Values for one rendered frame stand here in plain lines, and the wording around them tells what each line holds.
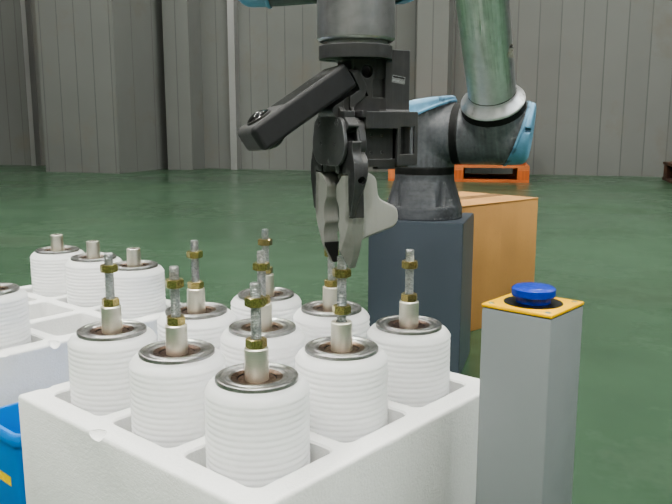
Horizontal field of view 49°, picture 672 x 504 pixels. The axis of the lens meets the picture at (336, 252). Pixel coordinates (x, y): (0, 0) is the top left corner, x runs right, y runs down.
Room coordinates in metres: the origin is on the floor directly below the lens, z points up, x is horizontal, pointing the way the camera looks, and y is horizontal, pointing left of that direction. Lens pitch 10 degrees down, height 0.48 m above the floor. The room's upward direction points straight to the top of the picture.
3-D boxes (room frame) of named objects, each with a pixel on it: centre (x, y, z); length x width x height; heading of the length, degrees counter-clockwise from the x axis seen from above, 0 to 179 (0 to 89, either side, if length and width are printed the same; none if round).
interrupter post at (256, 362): (0.64, 0.07, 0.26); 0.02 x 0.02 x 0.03
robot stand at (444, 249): (1.45, -0.17, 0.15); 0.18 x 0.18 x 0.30; 73
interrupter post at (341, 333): (0.73, -0.01, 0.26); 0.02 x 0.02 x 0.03
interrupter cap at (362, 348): (0.73, -0.01, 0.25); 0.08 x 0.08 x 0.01
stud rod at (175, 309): (0.72, 0.16, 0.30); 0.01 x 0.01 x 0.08
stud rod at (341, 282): (0.73, -0.01, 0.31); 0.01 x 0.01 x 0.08
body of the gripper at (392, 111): (0.74, -0.03, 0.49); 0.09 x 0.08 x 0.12; 116
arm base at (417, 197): (1.45, -0.17, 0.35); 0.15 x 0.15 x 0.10
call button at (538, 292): (0.67, -0.18, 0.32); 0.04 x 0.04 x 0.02
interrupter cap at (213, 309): (0.88, 0.17, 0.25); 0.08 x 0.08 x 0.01
